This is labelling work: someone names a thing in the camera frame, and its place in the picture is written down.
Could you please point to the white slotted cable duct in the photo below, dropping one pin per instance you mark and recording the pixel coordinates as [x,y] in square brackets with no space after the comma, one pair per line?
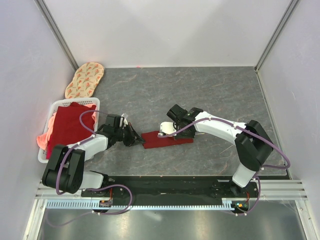
[87,204]

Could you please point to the salmon pink cloth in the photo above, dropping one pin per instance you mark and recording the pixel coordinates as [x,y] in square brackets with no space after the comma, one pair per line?
[43,139]

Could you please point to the white plastic basket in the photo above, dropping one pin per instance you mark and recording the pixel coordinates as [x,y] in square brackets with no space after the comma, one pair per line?
[65,102]

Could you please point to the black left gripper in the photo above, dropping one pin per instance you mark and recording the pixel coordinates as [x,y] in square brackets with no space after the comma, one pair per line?
[134,138]

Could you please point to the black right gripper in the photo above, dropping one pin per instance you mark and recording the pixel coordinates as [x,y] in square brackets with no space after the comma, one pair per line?
[191,135]

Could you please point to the red cloth napkin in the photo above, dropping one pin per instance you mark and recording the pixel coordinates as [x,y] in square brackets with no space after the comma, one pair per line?
[152,140]

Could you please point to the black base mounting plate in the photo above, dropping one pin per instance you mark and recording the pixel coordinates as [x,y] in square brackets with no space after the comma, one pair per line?
[172,190]

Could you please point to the floral oval placemat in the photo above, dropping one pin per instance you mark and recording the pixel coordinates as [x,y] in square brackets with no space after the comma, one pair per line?
[85,81]

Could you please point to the red cloth in basket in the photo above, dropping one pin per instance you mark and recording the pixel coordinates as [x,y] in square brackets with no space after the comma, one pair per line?
[68,127]

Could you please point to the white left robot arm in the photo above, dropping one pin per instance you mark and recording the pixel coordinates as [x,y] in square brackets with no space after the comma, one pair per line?
[64,171]

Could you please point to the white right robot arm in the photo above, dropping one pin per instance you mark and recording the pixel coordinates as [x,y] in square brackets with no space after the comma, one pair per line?
[248,138]

